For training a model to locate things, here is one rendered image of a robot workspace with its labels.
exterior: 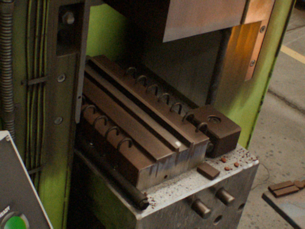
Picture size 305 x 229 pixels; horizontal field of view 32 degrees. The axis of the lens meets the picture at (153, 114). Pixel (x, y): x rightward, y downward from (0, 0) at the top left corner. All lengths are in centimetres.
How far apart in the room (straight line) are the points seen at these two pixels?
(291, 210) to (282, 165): 136
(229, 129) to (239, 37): 23
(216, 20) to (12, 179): 47
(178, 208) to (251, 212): 142
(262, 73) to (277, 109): 186
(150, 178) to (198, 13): 37
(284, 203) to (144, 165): 59
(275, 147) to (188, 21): 213
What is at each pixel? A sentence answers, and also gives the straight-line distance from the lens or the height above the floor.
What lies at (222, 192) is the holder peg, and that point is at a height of 88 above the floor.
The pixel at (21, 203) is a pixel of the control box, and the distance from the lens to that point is 81.
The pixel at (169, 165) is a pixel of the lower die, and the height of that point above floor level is 96.
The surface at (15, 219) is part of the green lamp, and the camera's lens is 80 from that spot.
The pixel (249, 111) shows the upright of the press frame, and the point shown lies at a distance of 159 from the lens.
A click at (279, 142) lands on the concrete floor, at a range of 309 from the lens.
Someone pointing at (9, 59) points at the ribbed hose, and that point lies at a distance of 93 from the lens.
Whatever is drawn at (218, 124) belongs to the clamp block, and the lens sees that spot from 128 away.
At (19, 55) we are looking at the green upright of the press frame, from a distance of 96.
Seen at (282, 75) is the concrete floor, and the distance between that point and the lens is 381.
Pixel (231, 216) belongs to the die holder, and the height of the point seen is 75.
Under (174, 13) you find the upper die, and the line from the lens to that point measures 93.
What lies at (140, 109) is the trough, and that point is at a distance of 126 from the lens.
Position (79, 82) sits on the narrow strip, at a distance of 106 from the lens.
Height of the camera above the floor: 168
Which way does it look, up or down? 34 degrees down
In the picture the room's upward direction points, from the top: 11 degrees clockwise
